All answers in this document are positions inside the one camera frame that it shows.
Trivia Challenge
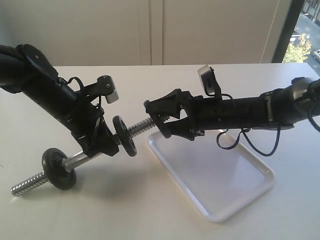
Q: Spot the black weight plate far end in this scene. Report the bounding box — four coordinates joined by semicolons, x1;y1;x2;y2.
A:
112;115;137;157

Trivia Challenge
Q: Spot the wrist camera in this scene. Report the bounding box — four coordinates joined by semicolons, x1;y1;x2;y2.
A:
97;75;119;104
197;64;222;99

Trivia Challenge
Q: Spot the black weight plate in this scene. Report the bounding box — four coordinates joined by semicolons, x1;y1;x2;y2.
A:
153;115;172;139
41;148;77;191

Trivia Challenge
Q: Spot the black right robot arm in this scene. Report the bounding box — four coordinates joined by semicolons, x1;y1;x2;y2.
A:
143;77;320;141

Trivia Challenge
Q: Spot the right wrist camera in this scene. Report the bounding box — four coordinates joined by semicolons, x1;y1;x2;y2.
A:
197;64;222;99

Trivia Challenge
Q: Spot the chrome threaded dumbbell bar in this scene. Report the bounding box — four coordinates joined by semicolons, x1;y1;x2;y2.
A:
10;117;156;197

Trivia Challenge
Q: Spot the white rectangular plastic tray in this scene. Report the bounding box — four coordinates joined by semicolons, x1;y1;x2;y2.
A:
146;130;275;223

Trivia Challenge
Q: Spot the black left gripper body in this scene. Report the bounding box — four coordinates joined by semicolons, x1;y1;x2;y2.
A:
67;99;112;152

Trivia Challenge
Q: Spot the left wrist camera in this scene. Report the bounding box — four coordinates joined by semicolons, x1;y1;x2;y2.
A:
97;75;119;104

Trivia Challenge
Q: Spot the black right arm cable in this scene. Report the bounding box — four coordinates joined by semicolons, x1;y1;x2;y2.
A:
216;84;320;157

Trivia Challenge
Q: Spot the black window frame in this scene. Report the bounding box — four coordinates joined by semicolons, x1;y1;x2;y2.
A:
271;0;305;63

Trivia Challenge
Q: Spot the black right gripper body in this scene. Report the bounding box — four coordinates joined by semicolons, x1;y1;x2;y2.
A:
178;91;225;137

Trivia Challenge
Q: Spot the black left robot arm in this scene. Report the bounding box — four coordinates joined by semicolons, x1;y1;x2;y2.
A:
0;44;119;157

